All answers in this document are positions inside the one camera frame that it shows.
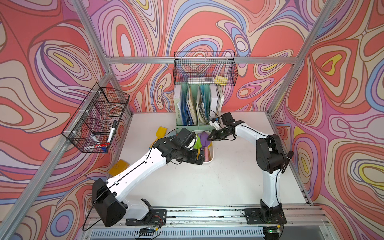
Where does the yellow plastic shovel blue cap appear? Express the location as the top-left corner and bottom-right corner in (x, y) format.
(150, 127), (168, 148)

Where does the mint green file crate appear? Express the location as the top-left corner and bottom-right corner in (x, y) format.
(173, 84), (225, 130)

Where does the black handheld device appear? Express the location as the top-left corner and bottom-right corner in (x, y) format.
(282, 151), (294, 174)

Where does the black wire basket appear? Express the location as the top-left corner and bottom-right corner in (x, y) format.
(62, 83), (130, 154)
(173, 50), (239, 86)

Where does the black white marker pen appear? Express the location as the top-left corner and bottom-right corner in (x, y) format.
(107, 120), (118, 144)

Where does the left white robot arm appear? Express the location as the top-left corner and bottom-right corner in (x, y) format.
(92, 128), (203, 227)

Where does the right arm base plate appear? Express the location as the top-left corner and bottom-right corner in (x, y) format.
(243, 201), (287, 225)

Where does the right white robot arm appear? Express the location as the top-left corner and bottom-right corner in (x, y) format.
(208, 113), (294, 211)

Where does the purple trowel pink handle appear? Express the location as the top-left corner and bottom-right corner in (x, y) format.
(205, 148), (210, 162)
(199, 132), (210, 150)

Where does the white storage tray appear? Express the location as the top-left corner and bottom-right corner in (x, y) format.
(193, 131), (214, 165)

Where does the black wire basket left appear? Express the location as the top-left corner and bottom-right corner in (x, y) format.
(62, 83), (130, 154)

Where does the green scoop yellow handle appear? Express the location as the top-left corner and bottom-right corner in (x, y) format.
(193, 136), (202, 150)

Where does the yellow sponge in basket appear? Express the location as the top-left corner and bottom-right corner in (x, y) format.
(214, 75), (229, 86)

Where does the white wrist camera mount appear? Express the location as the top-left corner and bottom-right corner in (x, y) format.
(209, 119), (222, 130)

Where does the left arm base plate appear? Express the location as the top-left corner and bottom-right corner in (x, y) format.
(126, 209), (167, 227)

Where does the black wire basket back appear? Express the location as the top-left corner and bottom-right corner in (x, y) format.
(173, 50), (239, 86)

